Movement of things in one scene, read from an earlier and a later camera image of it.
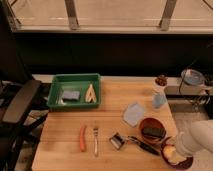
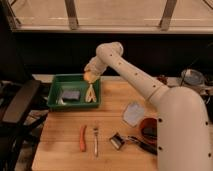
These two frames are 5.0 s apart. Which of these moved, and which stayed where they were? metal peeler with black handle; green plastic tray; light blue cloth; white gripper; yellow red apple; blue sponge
Moved: yellow red apple; white gripper
Stayed: light blue cloth; blue sponge; metal peeler with black handle; green plastic tray
